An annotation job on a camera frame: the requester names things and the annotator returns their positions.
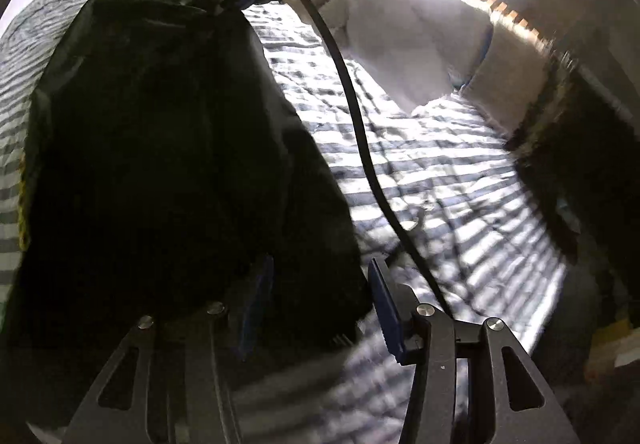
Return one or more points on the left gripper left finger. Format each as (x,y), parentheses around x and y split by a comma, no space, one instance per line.
(249,318)

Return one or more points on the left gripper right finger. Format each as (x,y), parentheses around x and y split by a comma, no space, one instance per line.
(384,295)

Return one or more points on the black yellow striped shorts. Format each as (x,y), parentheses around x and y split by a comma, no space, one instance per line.
(163,168)

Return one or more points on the right white gloved hand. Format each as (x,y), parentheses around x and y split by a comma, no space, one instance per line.
(415,50)

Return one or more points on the striped blue white bedspread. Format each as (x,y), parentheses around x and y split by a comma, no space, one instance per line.
(444,171)

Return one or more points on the wooden slatted headboard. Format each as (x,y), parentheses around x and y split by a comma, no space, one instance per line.
(506,15)

